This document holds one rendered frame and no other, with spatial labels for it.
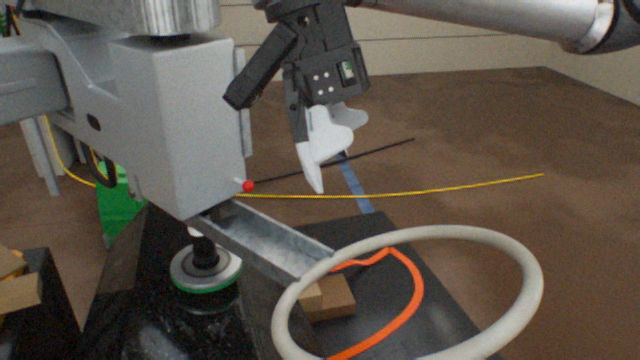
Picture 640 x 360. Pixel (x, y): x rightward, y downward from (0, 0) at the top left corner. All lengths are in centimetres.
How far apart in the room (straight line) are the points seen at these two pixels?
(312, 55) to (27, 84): 121
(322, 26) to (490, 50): 667
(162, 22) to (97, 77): 45
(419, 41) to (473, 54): 89
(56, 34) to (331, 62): 114
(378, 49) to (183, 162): 545
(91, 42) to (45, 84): 23
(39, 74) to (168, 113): 66
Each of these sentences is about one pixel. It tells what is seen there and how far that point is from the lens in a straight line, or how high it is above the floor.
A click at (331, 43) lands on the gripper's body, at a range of 49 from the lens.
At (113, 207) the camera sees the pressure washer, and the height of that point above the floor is 35.
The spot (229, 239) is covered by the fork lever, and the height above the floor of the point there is 114.
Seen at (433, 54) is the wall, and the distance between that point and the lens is 672.
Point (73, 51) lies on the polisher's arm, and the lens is 145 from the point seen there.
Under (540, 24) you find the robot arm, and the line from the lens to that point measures 84.
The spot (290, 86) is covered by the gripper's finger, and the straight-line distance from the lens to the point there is 48.
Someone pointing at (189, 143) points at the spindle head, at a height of 135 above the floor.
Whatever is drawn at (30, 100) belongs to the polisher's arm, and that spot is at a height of 134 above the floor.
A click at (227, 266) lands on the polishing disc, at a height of 91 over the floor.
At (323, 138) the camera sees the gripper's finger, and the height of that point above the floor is 160.
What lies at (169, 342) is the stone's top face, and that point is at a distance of 129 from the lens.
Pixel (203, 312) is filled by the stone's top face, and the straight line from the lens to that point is 134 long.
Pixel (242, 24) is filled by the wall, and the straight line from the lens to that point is 600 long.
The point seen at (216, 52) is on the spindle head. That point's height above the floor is 154.
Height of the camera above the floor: 178
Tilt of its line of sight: 29 degrees down
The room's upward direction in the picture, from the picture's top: straight up
